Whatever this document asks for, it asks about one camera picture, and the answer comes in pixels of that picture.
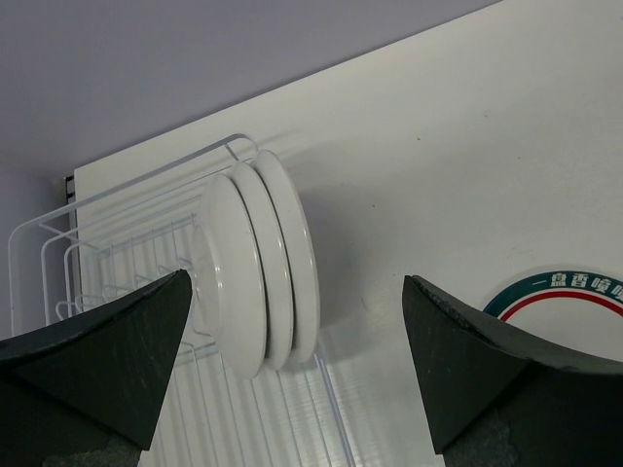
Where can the wire dish rack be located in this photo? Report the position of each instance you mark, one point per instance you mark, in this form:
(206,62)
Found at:
(99,247)

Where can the teal red ring plate centre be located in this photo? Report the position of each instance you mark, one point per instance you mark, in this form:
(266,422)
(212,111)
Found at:
(586,286)

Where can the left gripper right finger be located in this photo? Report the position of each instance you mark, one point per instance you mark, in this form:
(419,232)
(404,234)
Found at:
(495,395)

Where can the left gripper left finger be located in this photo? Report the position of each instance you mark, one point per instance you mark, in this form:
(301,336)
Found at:
(88,390)

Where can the teal rim plate steam logo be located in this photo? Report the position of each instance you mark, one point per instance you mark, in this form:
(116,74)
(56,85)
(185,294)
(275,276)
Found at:
(278,285)

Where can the orange sunburst plate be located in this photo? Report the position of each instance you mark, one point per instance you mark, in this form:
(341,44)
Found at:
(298,243)

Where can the hao shi plate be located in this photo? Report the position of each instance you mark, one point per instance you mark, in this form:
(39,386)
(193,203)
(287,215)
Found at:
(229,284)

